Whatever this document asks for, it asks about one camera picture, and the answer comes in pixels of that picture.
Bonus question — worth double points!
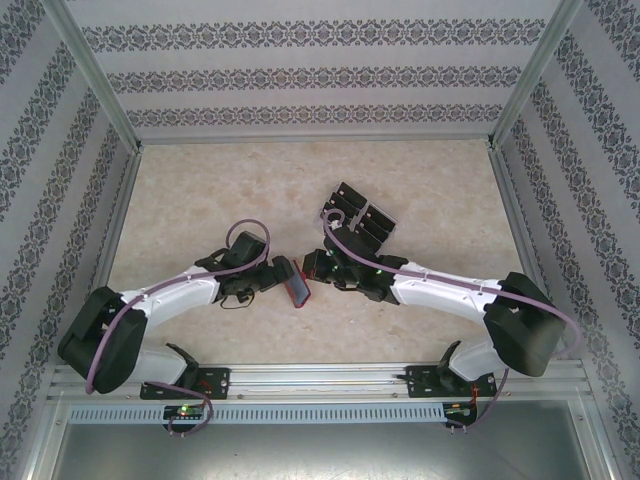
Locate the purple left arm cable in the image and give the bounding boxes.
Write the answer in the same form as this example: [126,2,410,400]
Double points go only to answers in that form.
[84,218,274,437]

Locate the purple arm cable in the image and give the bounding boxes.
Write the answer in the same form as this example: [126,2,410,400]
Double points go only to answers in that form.
[84,218,274,437]
[322,209,581,432]

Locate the aluminium side rail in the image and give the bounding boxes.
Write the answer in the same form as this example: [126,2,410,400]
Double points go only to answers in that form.
[94,143,147,294]
[487,142,569,362]

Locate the aluminium frame post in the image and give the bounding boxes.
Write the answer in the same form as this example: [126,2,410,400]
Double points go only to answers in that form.
[19,394,69,480]
[42,0,144,154]
[487,0,586,151]
[574,394,626,480]

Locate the grey slotted cable duct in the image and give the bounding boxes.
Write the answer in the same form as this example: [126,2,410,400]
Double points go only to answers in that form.
[67,402,446,424]

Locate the grey metal sheet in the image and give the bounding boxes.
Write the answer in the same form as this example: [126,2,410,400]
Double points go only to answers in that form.
[49,422,611,480]

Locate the red card holder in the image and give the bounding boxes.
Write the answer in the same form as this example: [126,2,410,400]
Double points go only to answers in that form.
[283,258,315,310]

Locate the aluminium lower frame post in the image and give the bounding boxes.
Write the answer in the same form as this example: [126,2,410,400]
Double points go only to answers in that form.
[574,394,626,480]
[19,394,69,480]

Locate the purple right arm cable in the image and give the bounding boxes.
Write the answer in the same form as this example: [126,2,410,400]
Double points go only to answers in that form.
[322,209,581,432]

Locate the thin black cable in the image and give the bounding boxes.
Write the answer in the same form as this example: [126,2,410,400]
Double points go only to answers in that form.
[219,289,256,309]

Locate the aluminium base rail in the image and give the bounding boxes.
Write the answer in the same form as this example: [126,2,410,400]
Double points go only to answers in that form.
[47,363,590,402]

